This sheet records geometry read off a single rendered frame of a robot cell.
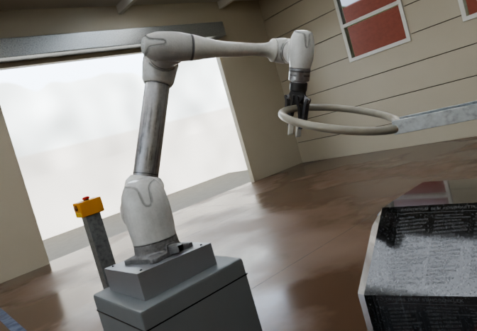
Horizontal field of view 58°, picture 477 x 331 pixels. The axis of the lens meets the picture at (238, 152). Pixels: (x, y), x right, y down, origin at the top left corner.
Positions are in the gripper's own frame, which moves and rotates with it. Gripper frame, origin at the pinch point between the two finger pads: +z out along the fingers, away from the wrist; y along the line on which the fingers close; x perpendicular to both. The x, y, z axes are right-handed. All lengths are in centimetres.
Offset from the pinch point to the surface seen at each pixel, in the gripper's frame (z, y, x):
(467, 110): -19, 67, 5
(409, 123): -12, 51, 1
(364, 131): -9.2, 43.0, -14.5
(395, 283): 36, 65, -20
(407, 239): 25, 62, -11
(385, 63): 9, -313, 619
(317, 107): -9.1, 4.0, 9.6
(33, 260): 313, -514, 26
